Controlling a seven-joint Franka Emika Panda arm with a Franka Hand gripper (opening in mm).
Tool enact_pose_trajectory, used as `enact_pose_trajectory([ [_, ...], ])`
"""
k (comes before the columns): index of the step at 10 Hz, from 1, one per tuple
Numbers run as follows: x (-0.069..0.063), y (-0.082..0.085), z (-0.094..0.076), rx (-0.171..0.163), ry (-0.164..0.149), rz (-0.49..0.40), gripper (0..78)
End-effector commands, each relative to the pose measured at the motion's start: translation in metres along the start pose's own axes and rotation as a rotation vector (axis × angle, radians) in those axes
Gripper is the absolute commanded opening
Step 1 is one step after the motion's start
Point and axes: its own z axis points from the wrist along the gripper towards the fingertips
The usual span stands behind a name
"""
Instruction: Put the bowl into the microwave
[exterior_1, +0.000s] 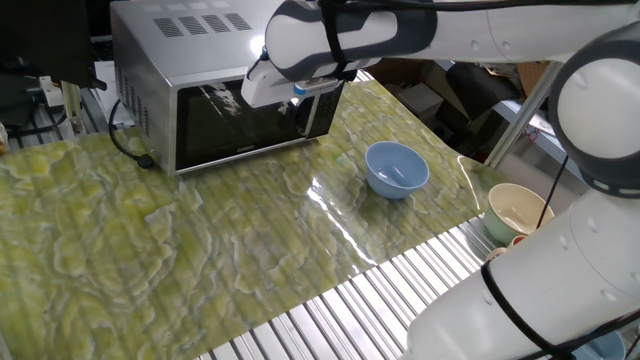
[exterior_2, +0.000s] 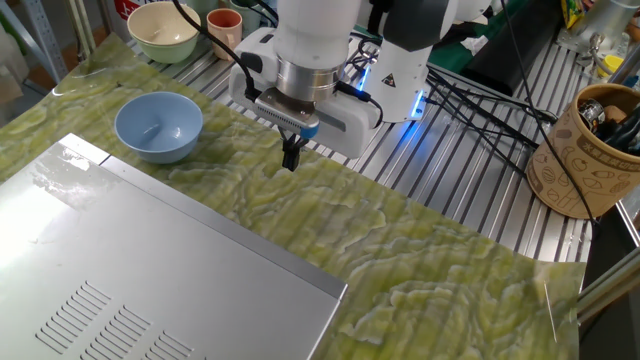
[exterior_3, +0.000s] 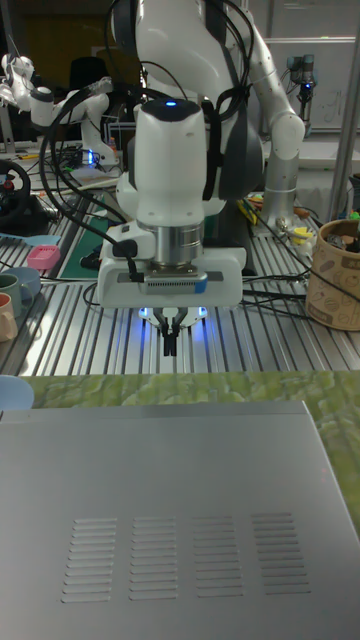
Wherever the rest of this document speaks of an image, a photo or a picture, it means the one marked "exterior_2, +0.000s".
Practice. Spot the silver tape roll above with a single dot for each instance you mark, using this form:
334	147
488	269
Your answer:
591	114

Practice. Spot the white paper scrap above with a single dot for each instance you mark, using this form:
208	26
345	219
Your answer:
474	45

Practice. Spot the cream and green bowl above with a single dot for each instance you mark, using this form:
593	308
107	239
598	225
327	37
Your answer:
162	30

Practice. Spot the beige pipe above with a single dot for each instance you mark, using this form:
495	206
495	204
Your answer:
82	30

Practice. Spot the silver second robot arm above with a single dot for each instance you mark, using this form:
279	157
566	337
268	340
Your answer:
595	25

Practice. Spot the aluminium frame post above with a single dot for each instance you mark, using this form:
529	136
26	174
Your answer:
605	290

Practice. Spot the silver camera with blue end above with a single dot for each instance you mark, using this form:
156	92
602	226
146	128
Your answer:
285	112

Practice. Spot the orange cup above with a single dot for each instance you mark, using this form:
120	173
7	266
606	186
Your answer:
225	30

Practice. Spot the green marble pattern mat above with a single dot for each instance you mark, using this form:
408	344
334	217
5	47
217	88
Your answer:
400	260

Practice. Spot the long black box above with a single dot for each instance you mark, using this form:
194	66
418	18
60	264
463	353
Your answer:
510	50

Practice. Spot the light blue bowl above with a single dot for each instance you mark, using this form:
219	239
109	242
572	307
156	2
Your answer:
159	127

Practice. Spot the silver microwave oven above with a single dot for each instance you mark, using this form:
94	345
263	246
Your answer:
150	260

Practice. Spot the grey metal shelf rack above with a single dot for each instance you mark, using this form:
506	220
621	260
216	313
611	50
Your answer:
42	40

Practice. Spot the brown printed cardboard tub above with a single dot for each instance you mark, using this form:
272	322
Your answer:
575	165

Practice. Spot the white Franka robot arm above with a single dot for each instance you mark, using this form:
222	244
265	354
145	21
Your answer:
315	30

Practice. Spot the green cloth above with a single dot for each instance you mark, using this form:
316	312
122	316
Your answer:
445	57

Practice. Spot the yellow snack packet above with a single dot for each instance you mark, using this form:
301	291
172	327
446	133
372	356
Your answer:
571	12

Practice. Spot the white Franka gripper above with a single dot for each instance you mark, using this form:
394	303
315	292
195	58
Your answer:
350	125

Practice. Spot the red and white sign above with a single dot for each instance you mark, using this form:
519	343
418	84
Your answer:
125	7

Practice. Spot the yellow plastic piece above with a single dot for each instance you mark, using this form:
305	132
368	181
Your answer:
610	65

